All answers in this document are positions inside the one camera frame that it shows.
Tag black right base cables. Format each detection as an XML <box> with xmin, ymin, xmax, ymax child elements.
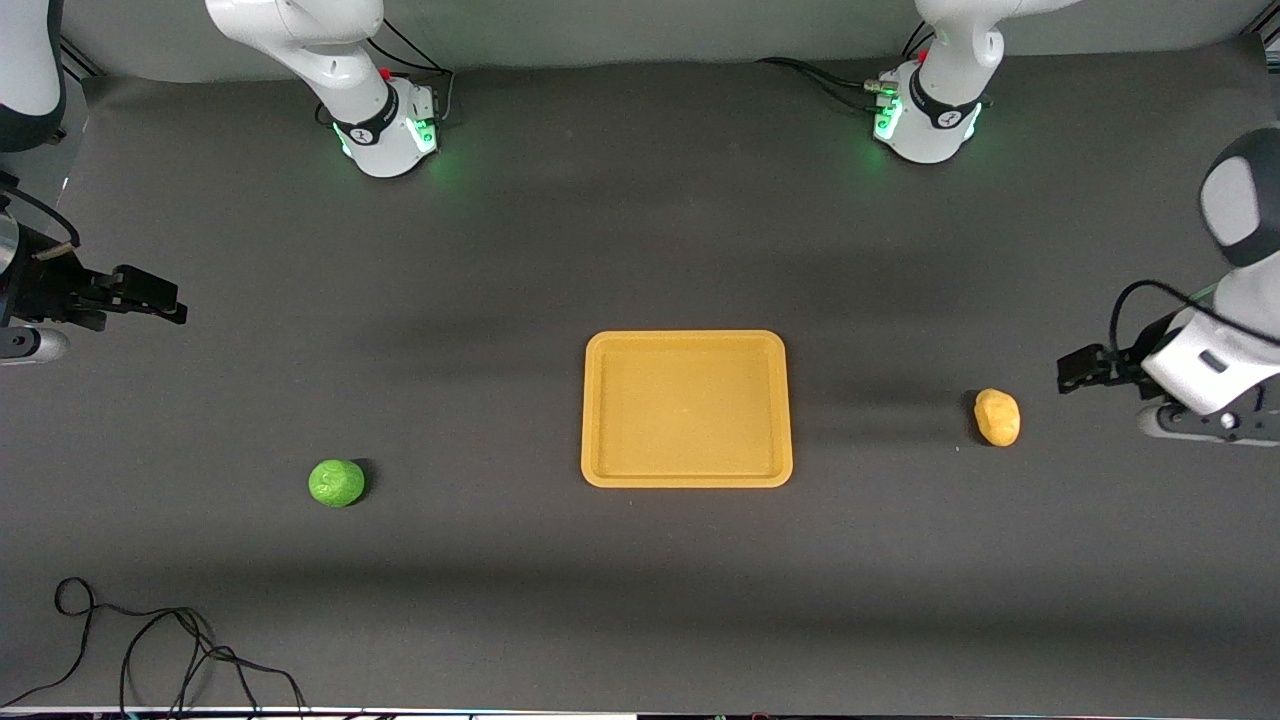
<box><xmin>315</xmin><ymin>18</ymin><xmax>458</xmax><ymax>129</ymax></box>

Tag thin black loose cable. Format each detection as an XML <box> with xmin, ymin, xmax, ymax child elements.
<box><xmin>0</xmin><ymin>577</ymin><xmax>307</xmax><ymax>717</ymax></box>

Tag yellow plastic tray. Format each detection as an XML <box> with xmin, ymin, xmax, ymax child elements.
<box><xmin>581</xmin><ymin>330</ymin><xmax>794</xmax><ymax>489</ymax></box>

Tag yellow potato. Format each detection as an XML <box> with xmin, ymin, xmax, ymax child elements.
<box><xmin>974</xmin><ymin>388</ymin><xmax>1022</xmax><ymax>447</ymax></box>

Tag dark grey table mat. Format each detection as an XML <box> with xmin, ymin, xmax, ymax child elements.
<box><xmin>0</xmin><ymin>38</ymin><xmax>1280</xmax><ymax>713</ymax></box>

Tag thick black base cable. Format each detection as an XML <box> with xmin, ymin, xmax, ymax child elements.
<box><xmin>755</xmin><ymin>57</ymin><xmax>893</xmax><ymax>113</ymax></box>

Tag green apple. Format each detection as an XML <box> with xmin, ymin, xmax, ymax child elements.
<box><xmin>308</xmin><ymin>459</ymin><xmax>367</xmax><ymax>508</ymax></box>

